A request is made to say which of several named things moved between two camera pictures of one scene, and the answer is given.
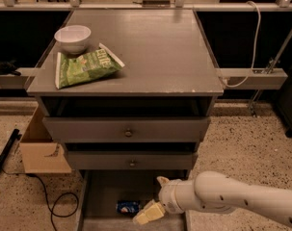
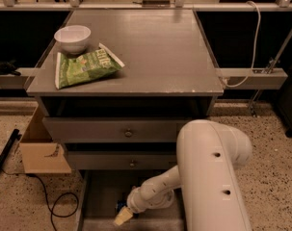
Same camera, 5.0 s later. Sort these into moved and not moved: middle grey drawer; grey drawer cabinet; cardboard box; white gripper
Moved: white gripper
Not moved: grey drawer cabinet; cardboard box; middle grey drawer
